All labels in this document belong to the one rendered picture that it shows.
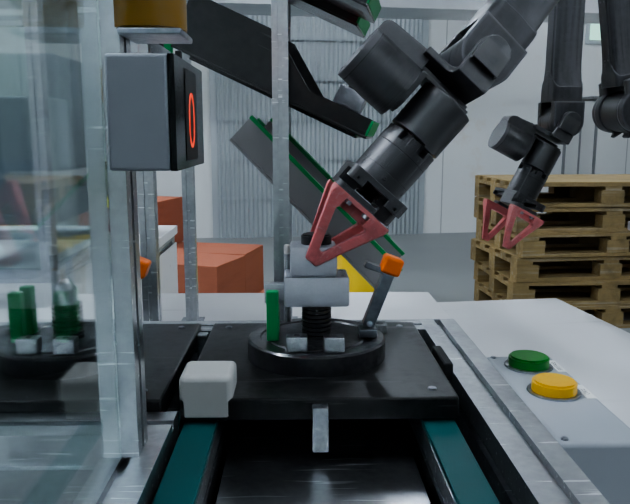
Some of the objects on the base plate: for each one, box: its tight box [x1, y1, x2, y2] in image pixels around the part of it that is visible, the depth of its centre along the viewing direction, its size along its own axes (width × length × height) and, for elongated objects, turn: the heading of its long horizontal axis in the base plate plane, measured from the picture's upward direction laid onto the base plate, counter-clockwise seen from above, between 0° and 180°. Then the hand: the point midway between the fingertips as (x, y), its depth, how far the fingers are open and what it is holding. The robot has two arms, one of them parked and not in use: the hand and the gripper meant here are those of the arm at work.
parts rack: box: [131, 0, 298, 321], centre depth 101 cm, size 21×36×80 cm
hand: (315, 251), depth 68 cm, fingers closed on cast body, 4 cm apart
